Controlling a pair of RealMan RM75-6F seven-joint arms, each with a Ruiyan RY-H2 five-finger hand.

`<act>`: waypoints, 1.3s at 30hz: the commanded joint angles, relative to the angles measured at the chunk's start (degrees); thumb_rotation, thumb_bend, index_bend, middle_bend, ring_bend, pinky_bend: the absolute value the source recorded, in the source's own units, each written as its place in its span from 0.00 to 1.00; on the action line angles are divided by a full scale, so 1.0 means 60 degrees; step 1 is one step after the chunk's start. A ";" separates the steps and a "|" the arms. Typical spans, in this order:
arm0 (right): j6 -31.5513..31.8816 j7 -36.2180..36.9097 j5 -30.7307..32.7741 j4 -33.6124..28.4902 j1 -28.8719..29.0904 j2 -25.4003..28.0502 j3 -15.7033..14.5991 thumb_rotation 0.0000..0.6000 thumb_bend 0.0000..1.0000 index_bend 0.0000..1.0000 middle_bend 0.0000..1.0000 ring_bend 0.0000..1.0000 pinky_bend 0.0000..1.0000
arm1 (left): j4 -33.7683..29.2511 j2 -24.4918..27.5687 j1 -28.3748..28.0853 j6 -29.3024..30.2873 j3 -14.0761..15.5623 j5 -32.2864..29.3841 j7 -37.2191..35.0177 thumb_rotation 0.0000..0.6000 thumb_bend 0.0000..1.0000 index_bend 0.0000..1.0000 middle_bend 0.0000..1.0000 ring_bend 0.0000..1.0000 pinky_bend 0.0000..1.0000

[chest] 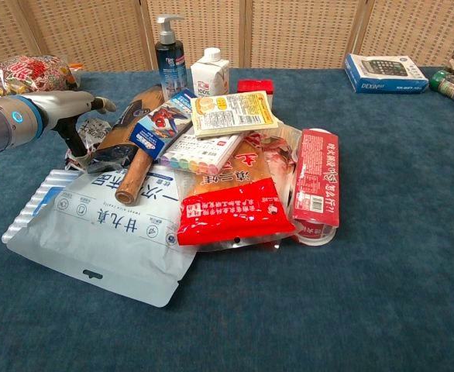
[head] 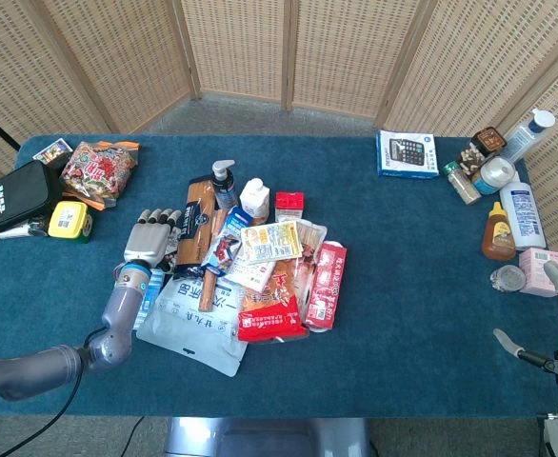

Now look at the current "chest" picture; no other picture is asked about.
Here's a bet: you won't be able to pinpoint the green-capped clear packet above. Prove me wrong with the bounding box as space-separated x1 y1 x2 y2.
428 69 454 112

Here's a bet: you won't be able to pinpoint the small red box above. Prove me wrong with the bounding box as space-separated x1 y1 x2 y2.
236 78 275 109

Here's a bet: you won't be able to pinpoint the red snack packet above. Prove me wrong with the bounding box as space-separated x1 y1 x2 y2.
175 131 298 253

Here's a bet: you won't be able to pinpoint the red sleeved cup pack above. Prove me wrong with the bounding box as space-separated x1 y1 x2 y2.
290 127 341 247

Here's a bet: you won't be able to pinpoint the dark blue pump bottle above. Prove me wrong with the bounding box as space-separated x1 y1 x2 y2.
154 14 190 102

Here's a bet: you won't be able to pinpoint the woven wooden folding screen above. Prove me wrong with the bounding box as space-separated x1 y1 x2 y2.
0 0 454 74

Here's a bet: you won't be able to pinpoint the pastel highlighter pen pack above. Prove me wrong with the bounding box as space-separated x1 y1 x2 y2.
157 131 246 176

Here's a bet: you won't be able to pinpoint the white drink carton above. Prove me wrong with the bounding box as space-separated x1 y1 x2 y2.
189 46 231 98

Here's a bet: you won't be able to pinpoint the large white-blue resealable bag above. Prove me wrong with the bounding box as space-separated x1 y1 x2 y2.
1 165 198 309

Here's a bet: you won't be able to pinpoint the left robot hand, black fingers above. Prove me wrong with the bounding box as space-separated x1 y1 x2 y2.
36 90 118 168

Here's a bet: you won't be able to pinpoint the red patterned snack bag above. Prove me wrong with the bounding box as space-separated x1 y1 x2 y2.
0 53 83 98

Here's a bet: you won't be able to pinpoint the blue white calculator box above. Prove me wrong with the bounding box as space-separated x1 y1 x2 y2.
344 53 430 95

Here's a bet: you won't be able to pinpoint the blue table cloth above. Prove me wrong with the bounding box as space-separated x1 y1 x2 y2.
0 65 454 372

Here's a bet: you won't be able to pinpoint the blue cartoon toothpaste box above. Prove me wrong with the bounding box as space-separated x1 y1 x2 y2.
128 88 198 160

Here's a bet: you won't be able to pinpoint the clear packet with pink contents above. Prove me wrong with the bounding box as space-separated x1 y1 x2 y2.
256 122 304 222

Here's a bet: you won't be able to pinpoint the yellow flat food packet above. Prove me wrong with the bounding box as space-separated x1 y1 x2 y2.
189 90 281 140

